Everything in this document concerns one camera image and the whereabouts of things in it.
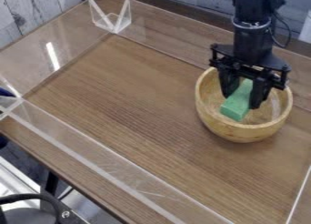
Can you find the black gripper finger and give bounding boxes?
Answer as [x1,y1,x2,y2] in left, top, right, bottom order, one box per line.
[250,77,271,109]
[219,67,239,97]

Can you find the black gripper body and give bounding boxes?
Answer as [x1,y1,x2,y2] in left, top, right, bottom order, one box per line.
[210,19,291,90]

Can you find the green rectangular block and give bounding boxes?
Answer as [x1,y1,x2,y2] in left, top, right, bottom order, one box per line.
[221,79,253,122]

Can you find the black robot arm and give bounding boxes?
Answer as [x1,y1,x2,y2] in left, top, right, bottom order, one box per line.
[210,0,291,109]

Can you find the brown wooden bowl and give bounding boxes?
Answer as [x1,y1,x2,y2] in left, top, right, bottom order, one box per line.
[195,67,293,143]

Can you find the black table leg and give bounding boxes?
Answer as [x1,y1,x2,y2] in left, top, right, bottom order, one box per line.
[46,172,61,196]

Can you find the clear acrylic tray wall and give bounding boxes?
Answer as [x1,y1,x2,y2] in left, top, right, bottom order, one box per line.
[0,0,311,224]

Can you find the clear acrylic corner bracket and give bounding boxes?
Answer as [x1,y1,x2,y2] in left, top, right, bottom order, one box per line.
[89,0,131,34]

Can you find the black metal table bracket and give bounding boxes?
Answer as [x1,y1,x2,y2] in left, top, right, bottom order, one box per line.
[41,192,90,224]

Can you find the black cable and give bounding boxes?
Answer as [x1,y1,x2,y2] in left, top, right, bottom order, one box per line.
[0,193,62,224]

